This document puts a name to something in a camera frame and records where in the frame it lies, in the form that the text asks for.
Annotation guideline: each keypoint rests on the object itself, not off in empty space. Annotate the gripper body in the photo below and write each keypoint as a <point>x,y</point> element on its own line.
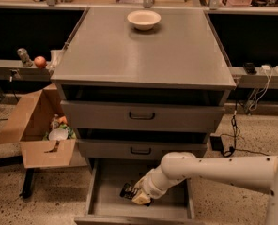
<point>151,184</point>

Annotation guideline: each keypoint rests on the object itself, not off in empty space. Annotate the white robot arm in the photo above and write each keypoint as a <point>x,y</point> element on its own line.
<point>254,173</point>

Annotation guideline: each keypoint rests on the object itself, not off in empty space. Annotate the grey bottom drawer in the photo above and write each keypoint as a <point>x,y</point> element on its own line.
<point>105,206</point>

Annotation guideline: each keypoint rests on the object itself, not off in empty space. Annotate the grey drawer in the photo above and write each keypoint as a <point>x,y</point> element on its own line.
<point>105,206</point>
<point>135,150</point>
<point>133,116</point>

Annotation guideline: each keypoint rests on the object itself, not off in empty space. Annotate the grey middle drawer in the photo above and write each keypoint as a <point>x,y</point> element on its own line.
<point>135,150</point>

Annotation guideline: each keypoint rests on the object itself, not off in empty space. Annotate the grey top drawer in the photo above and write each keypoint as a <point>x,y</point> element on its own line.
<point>133,116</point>

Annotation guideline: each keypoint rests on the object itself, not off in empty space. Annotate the grey drawer cabinet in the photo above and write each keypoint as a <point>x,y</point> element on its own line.
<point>177,62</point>

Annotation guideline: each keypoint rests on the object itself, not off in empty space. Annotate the black power adapter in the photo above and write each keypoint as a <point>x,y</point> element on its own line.
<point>216,143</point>

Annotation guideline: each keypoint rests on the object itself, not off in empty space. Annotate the white bowl in box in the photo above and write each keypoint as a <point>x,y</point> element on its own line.
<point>58,134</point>

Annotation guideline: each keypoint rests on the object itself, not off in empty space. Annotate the open cardboard box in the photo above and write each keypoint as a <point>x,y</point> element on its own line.
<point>28,124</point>

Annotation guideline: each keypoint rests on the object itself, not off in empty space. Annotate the black remote on shelf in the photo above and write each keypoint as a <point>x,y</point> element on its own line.
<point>249,68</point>

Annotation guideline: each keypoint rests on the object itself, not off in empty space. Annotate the red apple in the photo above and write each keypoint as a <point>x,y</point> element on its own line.
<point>40,62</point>

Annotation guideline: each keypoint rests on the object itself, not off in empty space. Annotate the white ceramic bowl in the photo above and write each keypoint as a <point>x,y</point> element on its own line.
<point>143,20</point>

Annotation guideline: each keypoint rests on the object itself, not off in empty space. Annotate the small grey figurine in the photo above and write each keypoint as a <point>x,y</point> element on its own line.
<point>23,54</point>

